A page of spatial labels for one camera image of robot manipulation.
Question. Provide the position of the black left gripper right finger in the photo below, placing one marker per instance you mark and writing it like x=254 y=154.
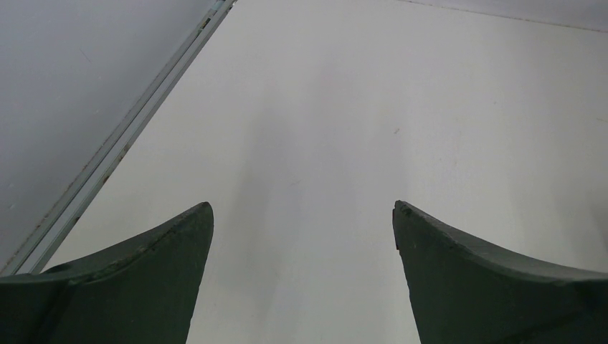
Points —
x=463 y=289

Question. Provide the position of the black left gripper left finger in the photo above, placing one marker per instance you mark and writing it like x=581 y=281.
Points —
x=140 y=290

